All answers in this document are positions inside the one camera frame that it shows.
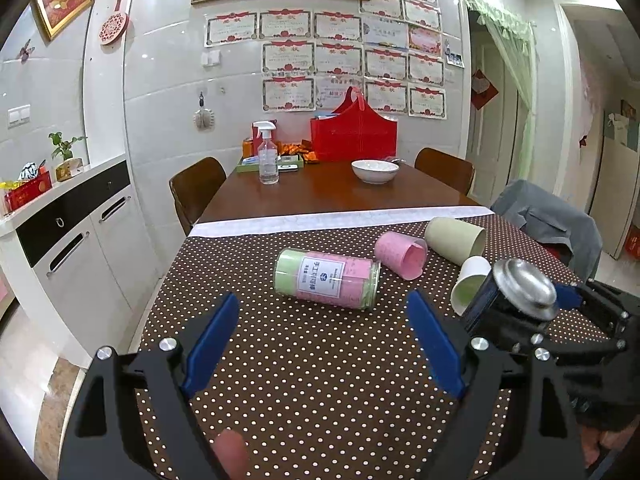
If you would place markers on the green tray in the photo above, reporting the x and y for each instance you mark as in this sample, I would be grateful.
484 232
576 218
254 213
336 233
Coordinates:
247 166

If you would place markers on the brown chair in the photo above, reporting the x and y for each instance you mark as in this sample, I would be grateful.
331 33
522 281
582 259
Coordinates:
445 167
195 190

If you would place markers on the white door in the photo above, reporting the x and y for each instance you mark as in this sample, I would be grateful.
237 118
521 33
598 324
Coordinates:
492 150

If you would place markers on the brown polka-dot tablecloth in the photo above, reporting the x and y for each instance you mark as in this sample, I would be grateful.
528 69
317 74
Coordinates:
325 365

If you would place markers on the clear spray bottle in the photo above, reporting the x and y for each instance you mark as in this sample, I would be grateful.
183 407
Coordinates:
267 157

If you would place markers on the orange snack packets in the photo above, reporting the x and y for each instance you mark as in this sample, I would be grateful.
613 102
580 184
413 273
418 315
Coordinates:
300 151

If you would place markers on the grey jacket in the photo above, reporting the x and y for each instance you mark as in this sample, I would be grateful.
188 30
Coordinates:
545 220

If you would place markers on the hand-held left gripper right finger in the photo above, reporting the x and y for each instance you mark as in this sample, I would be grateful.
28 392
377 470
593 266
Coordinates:
434 342

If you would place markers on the person's left hand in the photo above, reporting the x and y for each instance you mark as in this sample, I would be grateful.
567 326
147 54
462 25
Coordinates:
231 455

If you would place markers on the white double light switch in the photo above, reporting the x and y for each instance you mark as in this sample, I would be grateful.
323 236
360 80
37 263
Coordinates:
19 115

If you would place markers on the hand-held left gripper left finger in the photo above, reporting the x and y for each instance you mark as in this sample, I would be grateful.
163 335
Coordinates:
212 342

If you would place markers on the dark cup with metal base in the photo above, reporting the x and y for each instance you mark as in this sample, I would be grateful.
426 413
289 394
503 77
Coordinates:
522 290

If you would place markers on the butterfly wall decoration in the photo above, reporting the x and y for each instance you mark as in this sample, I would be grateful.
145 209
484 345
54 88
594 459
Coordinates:
26 51

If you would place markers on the red felt bag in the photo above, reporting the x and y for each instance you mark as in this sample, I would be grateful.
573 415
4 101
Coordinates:
355 132

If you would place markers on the red diamond door decoration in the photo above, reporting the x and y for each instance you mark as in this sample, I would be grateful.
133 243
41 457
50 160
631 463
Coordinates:
484 89

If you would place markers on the white cup with green inside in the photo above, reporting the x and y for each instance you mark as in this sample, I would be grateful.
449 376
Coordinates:
467 285

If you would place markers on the pink cup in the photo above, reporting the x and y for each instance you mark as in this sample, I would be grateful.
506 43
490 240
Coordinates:
400 255

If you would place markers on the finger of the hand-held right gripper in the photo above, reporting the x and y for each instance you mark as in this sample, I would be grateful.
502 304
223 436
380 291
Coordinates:
567 296
505 332

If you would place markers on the small wall photo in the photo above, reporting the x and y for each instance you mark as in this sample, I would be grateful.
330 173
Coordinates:
454 52

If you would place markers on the small potted plant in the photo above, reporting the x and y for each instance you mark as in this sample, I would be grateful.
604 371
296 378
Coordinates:
67 160

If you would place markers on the green lace curtain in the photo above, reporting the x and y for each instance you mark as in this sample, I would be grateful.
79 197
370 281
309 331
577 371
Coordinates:
510 60

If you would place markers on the hanging white brush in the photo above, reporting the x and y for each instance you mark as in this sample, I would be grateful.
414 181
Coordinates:
203 119

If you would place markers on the glass jar with pink label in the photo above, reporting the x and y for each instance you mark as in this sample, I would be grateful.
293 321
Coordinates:
327 280

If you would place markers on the orange box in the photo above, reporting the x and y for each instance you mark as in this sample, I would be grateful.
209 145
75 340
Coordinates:
249 147

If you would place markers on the round pink wall fan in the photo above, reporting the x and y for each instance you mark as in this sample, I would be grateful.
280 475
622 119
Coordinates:
114 27

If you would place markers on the white and black cabinet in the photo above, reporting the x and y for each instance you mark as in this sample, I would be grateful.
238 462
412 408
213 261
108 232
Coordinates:
110 245

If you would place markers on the red gift box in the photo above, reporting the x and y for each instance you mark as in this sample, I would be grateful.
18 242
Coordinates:
27 192

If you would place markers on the white bowl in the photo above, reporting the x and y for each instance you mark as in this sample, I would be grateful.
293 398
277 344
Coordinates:
374 171

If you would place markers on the pale green cup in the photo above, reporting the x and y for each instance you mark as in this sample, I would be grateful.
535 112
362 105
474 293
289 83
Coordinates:
452 237

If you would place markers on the group of wall certificates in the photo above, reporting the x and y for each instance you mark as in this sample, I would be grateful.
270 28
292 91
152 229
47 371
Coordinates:
340 55

